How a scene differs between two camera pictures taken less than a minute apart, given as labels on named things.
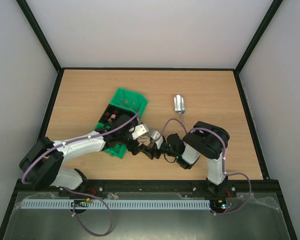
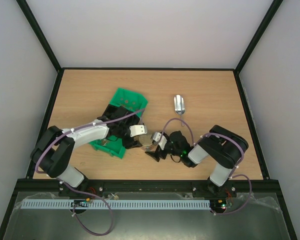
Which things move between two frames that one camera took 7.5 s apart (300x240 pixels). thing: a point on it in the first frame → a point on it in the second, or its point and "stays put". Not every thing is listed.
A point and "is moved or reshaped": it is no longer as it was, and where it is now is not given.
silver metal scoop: (179, 104) stays put
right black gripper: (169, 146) stays put
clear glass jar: (144, 139) is moved or reshaped
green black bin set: (124, 106) stays put
